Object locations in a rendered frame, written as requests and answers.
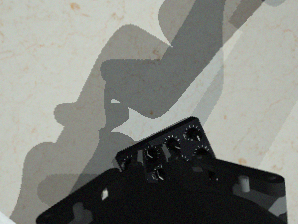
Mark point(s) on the black knob box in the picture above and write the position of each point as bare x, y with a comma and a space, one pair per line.
184, 138

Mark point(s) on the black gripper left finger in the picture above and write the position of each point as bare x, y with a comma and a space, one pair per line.
85, 204

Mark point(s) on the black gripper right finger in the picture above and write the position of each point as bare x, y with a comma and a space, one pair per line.
264, 188

